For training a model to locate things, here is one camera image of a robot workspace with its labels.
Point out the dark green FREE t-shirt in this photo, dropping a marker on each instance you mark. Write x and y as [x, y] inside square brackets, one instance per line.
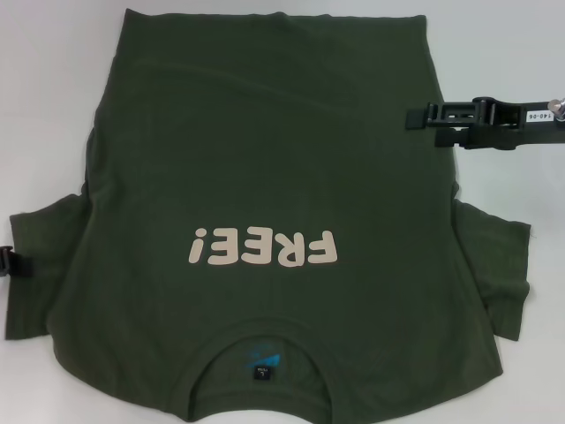
[273, 185]

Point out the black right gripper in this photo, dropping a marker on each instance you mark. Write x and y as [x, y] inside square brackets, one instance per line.
[512, 126]

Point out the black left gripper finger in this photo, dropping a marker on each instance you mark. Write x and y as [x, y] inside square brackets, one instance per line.
[20, 267]

